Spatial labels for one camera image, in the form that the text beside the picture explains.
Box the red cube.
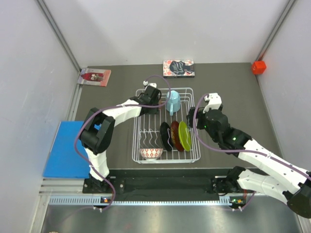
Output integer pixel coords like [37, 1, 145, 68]
[251, 61, 267, 75]

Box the blue foam pad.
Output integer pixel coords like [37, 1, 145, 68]
[43, 121, 90, 179]

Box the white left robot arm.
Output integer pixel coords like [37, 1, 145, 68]
[79, 83, 161, 193]

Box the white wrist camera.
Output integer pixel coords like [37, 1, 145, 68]
[203, 93, 222, 113]
[143, 81, 157, 89]

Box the red patterned white bowl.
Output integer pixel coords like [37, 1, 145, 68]
[139, 148, 163, 160]

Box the grey slotted cable duct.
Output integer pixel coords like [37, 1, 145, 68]
[49, 196, 245, 206]

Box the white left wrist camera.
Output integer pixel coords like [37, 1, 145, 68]
[143, 81, 157, 89]

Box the white wire dish rack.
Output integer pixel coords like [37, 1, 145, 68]
[132, 87, 201, 164]

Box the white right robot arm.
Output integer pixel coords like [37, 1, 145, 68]
[187, 106, 311, 218]

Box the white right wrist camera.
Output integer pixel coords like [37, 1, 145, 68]
[203, 93, 222, 113]

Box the light blue mug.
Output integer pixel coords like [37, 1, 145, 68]
[165, 90, 181, 116]

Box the pink cover book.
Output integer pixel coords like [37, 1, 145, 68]
[77, 68, 111, 87]

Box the lime green plate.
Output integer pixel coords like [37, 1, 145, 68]
[178, 121, 191, 151]

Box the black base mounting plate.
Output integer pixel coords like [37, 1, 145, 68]
[83, 168, 242, 196]

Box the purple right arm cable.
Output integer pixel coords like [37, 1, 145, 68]
[193, 93, 311, 211]

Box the floral Little Women book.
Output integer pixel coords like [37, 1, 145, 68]
[163, 59, 195, 78]

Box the dark red plate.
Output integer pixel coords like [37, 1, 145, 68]
[171, 120, 184, 152]

